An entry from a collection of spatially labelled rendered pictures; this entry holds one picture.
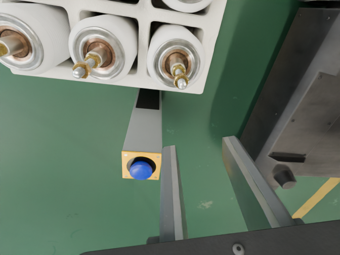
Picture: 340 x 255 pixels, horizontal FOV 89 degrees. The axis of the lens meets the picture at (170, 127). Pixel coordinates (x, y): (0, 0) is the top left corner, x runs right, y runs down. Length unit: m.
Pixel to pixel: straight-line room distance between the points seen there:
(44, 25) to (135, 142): 0.22
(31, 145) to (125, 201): 0.50
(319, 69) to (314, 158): 0.32
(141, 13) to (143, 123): 0.20
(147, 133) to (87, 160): 0.51
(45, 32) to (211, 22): 0.26
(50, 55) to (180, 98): 0.39
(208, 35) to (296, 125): 0.32
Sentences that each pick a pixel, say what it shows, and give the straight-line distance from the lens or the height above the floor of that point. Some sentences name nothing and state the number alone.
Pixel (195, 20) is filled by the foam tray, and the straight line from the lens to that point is 0.36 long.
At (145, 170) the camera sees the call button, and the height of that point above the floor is 0.33.
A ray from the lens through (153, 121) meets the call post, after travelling 0.39.
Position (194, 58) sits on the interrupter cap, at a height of 0.25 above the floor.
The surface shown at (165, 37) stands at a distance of 0.29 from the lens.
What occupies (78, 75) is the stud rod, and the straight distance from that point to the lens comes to 0.22.
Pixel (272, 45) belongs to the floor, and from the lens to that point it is 0.63.
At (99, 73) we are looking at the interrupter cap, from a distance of 0.31.
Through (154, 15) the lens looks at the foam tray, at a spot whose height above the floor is 0.18.
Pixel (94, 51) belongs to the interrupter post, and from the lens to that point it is 0.27.
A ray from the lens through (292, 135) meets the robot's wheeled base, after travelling 0.56.
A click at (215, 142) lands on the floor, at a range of 0.74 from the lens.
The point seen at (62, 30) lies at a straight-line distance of 0.38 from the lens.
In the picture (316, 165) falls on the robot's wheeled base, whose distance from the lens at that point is 0.75.
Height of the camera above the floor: 0.53
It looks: 54 degrees down
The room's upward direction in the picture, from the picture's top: 175 degrees clockwise
